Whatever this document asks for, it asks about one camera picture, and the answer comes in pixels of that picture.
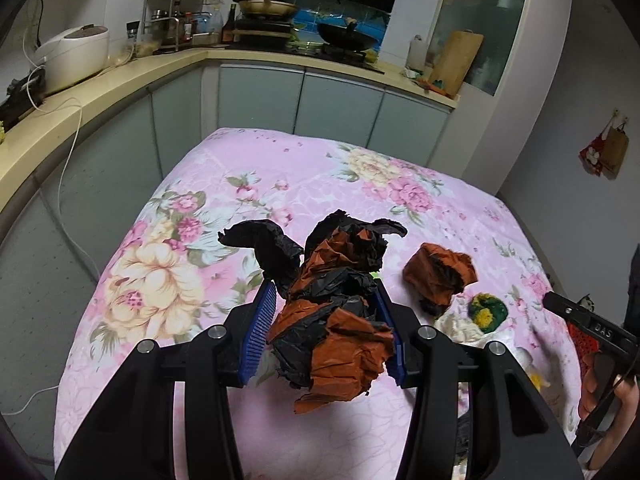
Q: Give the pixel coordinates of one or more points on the white mesh cloth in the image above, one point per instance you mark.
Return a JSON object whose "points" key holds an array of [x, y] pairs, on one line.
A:
{"points": [[465, 331]]}

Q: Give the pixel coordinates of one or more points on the dark object on countertop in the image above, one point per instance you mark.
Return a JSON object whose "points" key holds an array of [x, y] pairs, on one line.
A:
{"points": [[20, 100]]}

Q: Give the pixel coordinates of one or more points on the orange green scrubber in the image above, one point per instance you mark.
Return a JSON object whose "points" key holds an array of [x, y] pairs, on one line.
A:
{"points": [[432, 86]]}

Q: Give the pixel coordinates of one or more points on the beige kitchen countertop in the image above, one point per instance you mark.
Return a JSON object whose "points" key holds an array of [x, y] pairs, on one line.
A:
{"points": [[165, 62]]}

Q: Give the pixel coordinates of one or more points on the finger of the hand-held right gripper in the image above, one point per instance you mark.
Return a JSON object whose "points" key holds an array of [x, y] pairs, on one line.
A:
{"points": [[557, 302]]}

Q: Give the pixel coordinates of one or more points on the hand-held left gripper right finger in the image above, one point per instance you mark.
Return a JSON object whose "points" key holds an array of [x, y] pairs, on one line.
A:
{"points": [[398, 366]]}

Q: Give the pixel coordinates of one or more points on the jar with black lid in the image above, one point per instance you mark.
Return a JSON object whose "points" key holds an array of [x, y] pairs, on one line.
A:
{"points": [[133, 32]]}

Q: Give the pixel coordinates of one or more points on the pink floral tablecloth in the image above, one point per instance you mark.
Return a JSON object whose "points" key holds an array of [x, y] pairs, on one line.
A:
{"points": [[300, 185]]}

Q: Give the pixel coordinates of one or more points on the black wok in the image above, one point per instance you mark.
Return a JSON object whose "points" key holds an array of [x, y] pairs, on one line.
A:
{"points": [[347, 36]]}

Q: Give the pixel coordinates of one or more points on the red plastic mesh basket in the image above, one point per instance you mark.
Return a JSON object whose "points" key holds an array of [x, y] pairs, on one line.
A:
{"points": [[582, 342]]}

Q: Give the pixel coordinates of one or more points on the gas stove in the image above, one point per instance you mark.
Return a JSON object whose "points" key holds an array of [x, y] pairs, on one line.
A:
{"points": [[330, 55]]}

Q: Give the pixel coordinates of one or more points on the small orange black cloth bundle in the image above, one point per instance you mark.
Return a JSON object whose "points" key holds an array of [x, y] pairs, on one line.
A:
{"points": [[440, 275]]}

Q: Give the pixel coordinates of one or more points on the dark sauce bottle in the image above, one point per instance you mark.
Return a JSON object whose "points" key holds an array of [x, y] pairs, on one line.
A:
{"points": [[228, 27]]}

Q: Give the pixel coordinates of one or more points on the metal spice rack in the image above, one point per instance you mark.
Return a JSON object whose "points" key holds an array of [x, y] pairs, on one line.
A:
{"points": [[172, 10]]}

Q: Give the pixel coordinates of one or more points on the white rice cooker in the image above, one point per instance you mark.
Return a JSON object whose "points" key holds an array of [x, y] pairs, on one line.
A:
{"points": [[72, 57]]}

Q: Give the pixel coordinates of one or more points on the black induction cooker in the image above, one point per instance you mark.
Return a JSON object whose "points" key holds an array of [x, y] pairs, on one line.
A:
{"points": [[262, 27]]}

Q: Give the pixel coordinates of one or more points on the wooden cutting board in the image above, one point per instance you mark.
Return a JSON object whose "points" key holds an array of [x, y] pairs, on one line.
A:
{"points": [[456, 62]]}

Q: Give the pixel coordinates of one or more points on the black and orange cloth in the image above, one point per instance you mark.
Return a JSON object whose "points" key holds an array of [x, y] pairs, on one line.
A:
{"points": [[330, 320]]}

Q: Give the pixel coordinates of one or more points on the clear plastic container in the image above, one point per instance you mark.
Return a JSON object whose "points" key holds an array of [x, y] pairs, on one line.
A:
{"points": [[207, 30]]}

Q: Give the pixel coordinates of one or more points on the person's right hand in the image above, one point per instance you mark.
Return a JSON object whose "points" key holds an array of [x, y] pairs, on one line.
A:
{"points": [[592, 390]]}

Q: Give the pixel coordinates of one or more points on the grey kitchen base cabinets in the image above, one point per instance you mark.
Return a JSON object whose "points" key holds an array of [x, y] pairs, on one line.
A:
{"points": [[260, 100]]}

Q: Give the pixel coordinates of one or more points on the person's right forearm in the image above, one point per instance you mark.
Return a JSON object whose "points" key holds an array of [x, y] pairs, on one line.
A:
{"points": [[605, 452]]}

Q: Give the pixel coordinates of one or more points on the frosted glass door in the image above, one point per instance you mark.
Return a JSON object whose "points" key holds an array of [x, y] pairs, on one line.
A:
{"points": [[480, 15]]}

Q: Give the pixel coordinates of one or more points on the gold pan with lid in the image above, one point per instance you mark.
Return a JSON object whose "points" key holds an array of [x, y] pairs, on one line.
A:
{"points": [[265, 7]]}

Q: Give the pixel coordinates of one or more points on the white plastic bottle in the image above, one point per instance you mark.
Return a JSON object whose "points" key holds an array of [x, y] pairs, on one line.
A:
{"points": [[416, 54]]}

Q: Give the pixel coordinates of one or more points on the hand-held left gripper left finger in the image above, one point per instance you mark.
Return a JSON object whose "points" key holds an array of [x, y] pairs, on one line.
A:
{"points": [[260, 332]]}

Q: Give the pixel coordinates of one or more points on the yellow green crumpled wad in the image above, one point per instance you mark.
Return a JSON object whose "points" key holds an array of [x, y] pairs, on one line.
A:
{"points": [[487, 310]]}

